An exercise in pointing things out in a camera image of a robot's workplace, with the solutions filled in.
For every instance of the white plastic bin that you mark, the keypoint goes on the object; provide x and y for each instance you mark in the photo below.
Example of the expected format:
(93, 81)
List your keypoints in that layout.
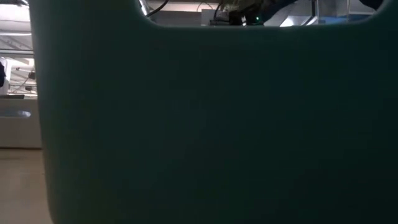
(18, 130)

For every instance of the teal plastic bin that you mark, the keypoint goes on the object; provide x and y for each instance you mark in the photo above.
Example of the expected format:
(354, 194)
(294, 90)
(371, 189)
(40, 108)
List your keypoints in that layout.
(199, 124)

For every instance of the black monitor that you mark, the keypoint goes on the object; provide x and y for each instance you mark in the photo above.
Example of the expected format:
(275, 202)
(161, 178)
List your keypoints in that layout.
(12, 96)

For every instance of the person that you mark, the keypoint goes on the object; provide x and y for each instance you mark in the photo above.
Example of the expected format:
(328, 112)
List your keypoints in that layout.
(1, 74)

